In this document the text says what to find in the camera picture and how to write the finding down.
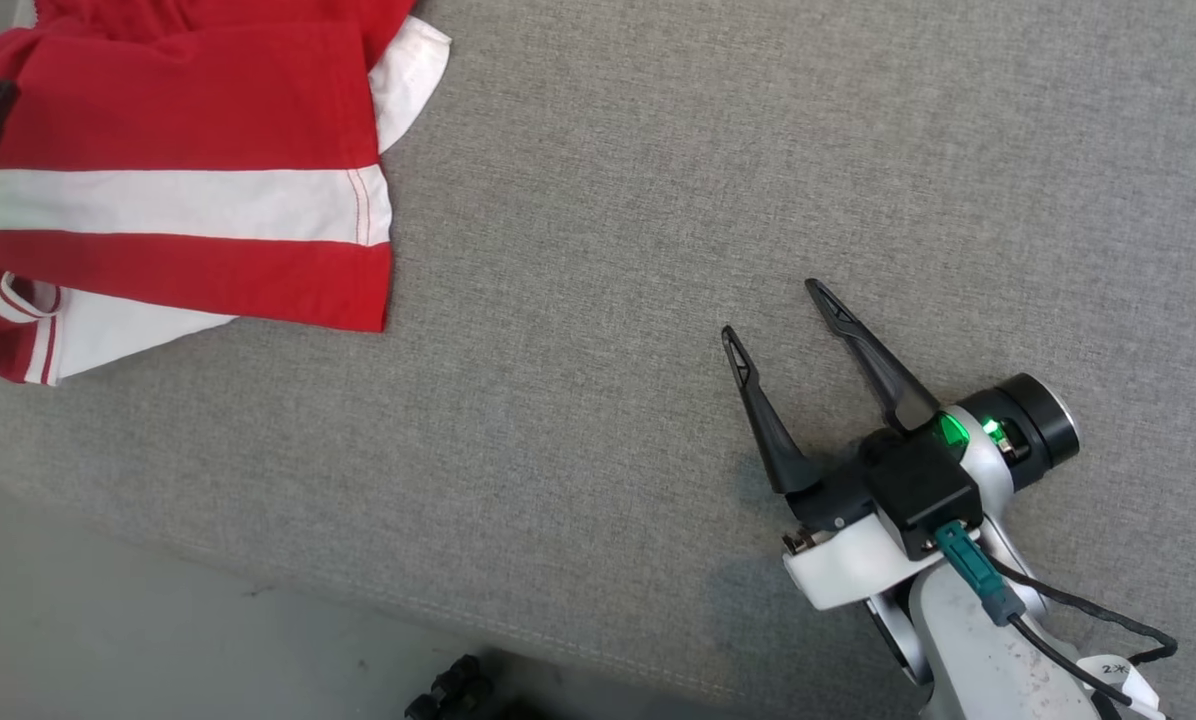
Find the black cable with white tag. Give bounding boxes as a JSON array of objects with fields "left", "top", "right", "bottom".
[{"left": 1003, "top": 610, "right": 1139, "bottom": 720}]

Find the white paper cable tag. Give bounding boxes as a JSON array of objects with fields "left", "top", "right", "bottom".
[{"left": 1076, "top": 655, "right": 1169, "bottom": 716}]

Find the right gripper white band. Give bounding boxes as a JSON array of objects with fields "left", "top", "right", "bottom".
[{"left": 721, "top": 278, "right": 1080, "bottom": 612}]

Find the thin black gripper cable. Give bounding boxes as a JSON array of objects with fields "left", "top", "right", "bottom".
[{"left": 978, "top": 555, "right": 1179, "bottom": 666}]

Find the red and white striped shirt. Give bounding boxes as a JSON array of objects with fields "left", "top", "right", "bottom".
[{"left": 0, "top": 0, "right": 452, "bottom": 387}]

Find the teal right camera connector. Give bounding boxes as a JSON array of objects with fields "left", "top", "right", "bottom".
[{"left": 933, "top": 520, "right": 1027, "bottom": 629}]

